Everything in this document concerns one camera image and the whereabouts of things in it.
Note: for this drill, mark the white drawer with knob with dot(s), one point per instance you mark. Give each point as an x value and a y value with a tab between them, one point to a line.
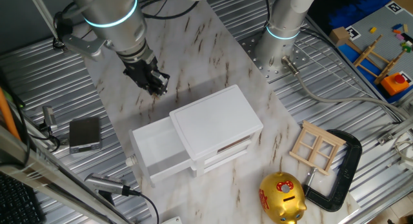
155	146

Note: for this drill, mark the orange emergency stop button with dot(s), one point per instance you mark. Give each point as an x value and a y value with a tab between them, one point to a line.
392	85

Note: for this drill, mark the black keyboard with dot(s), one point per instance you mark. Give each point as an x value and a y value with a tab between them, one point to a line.
16	204

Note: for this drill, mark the blue toy brick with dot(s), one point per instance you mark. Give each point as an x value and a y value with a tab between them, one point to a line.
397	26

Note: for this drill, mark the grey brick baseplate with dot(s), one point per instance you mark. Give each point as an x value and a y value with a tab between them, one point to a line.
385	33

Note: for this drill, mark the wooden window frame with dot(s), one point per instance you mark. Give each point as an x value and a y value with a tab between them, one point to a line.
317	148

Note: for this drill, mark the silver camera on stand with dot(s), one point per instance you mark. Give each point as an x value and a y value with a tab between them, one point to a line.
103	182

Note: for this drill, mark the pink toy brick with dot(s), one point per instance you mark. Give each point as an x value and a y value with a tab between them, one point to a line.
400	37

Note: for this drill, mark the black C-clamp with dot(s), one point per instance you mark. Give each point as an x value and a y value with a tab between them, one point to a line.
351	159

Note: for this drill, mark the marble pattern board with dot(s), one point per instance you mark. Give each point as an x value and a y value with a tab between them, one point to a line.
226	191

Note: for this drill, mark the large wooden block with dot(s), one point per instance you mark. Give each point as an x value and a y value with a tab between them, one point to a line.
338	35

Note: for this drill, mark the yellow toy brick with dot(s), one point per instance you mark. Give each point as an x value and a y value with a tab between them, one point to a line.
373	30

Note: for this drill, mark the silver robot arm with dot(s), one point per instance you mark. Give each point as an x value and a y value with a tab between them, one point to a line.
109	30

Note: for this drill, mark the black white marker tag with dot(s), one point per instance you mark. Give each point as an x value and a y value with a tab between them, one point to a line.
394	7
408	77
353	33

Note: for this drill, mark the green toy brick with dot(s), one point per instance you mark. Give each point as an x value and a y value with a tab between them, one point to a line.
406	49

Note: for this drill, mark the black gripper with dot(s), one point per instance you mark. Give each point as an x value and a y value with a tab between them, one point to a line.
140	74

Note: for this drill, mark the blue foam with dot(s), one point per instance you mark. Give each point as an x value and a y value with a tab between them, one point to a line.
355	11

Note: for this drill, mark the aluminium frame beam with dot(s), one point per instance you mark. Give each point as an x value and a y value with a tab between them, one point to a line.
48	175

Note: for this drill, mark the metal pole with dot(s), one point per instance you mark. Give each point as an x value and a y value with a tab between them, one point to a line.
42	9

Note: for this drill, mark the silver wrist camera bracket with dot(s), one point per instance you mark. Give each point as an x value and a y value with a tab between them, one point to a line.
84	44

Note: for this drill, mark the orange pole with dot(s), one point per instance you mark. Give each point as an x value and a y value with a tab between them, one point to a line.
6	114

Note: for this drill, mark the silver digital scale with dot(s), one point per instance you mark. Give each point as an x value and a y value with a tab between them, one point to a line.
84	133

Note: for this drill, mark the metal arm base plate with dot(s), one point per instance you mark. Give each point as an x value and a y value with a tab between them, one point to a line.
246	54

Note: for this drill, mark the white mini cabinet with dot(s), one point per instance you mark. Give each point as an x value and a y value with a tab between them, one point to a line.
216	120

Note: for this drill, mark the aluminium rail with bracket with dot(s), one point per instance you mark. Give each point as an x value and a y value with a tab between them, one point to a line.
385	138

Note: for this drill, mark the small silver camera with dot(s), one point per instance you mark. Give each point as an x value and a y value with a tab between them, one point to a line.
49	116

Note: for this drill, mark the golden piggy bank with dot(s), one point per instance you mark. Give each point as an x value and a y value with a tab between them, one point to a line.
280	201

